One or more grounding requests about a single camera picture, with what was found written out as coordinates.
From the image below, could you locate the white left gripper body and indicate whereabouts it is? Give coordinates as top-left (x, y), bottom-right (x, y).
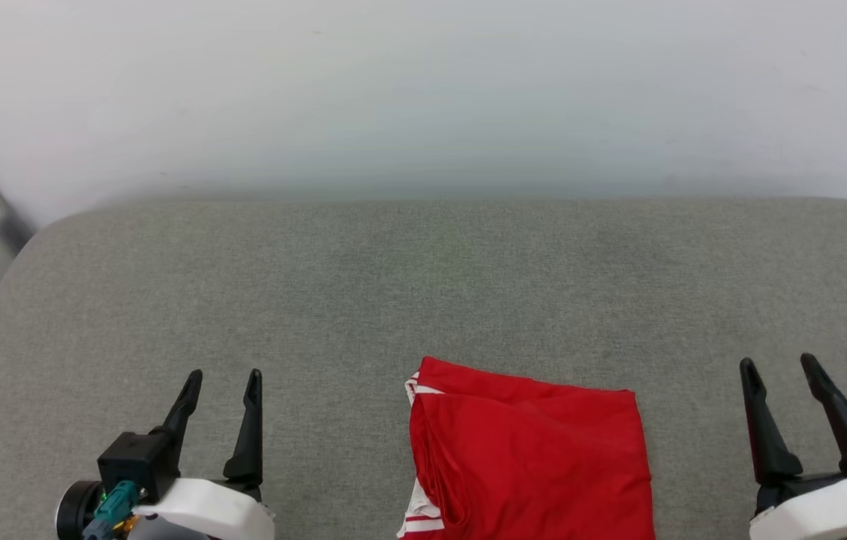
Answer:
top-left (131, 477), bottom-right (276, 540)

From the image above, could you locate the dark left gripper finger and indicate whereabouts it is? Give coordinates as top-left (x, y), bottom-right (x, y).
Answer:
top-left (150, 368), bottom-right (204, 437)
top-left (223, 367), bottom-right (266, 487)

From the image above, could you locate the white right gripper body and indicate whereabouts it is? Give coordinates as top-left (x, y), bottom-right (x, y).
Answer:
top-left (749, 471), bottom-right (847, 540)

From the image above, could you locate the red and white jersey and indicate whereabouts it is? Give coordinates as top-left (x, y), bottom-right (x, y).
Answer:
top-left (396, 356), bottom-right (657, 540)

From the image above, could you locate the left camera cable teal plug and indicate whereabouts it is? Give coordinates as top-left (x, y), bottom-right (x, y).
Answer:
top-left (81, 480), bottom-right (142, 540)

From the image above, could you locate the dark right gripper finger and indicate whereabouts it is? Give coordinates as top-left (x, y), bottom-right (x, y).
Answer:
top-left (800, 352), bottom-right (847, 476)
top-left (739, 357), bottom-right (805, 487)

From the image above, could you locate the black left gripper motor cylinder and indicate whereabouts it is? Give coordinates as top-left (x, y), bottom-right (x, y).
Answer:
top-left (55, 480), bottom-right (106, 540)

